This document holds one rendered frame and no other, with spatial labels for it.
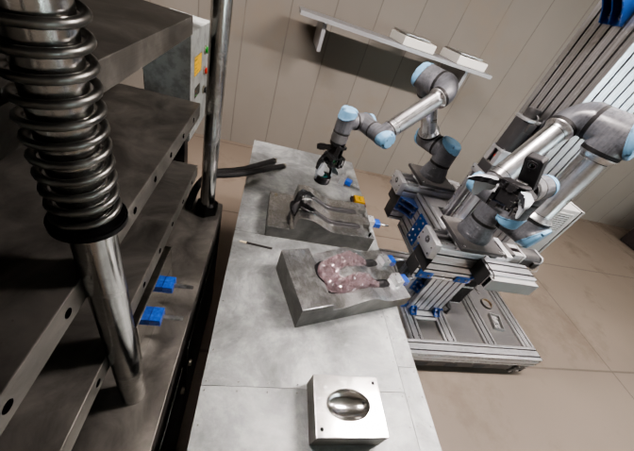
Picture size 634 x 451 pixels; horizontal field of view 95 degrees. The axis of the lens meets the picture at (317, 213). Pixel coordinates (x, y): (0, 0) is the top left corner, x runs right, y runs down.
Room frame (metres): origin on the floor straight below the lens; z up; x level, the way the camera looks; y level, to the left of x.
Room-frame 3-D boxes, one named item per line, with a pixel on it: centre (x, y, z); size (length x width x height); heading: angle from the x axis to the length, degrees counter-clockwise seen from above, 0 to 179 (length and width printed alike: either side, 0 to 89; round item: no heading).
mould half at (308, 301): (0.81, -0.20, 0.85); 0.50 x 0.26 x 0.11; 124
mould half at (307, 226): (1.13, -0.02, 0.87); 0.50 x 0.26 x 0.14; 107
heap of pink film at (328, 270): (0.82, -0.20, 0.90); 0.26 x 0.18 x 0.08; 124
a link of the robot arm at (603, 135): (1.08, -0.80, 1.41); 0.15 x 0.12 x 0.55; 43
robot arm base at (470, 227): (1.18, -0.71, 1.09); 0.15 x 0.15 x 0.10
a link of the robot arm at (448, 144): (1.65, -0.55, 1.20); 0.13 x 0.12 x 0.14; 46
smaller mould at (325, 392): (0.36, -0.27, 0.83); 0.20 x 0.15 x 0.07; 107
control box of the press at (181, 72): (1.13, 0.71, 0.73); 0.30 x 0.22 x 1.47; 17
